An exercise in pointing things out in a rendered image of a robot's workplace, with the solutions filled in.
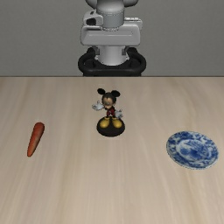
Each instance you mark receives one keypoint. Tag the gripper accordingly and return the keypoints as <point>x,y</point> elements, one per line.
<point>116,35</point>

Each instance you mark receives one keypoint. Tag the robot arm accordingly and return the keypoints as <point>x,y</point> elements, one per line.
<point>112,57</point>

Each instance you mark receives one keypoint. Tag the orange carrot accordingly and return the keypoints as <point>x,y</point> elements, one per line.
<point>35,138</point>

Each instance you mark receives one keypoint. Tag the blue and white plate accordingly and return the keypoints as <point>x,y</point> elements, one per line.
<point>192,150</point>

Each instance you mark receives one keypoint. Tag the small toy figure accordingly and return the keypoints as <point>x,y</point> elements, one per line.
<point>110,116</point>

